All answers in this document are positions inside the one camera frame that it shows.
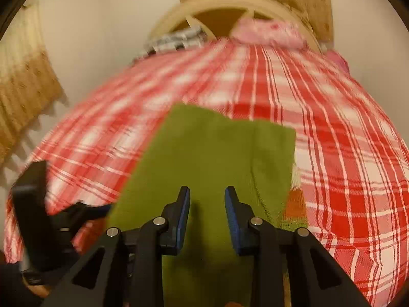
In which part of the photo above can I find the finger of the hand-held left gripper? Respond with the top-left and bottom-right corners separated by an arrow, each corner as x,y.
62,200 -> 113,231

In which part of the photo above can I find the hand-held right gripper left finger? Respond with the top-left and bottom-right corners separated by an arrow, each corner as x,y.
41,186 -> 191,307

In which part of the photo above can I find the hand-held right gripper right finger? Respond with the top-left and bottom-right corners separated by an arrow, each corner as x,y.
224,186 -> 371,307

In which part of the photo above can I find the green knit sweater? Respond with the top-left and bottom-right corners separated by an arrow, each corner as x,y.
106,102 -> 310,307

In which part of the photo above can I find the person's left forearm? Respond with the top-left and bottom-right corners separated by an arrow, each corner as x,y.
0,253 -> 48,307

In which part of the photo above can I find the red plaid blanket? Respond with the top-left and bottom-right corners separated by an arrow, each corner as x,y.
3,37 -> 409,307

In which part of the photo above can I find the grey patterned pillow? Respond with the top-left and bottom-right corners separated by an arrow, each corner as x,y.
133,27 -> 212,62

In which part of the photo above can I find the pink pillow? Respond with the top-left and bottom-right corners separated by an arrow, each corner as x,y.
229,17 -> 306,51

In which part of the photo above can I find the pink bed sheet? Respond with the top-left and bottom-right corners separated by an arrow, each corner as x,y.
325,50 -> 349,71

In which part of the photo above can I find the cream round headboard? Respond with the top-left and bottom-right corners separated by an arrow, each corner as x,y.
150,0 -> 324,54

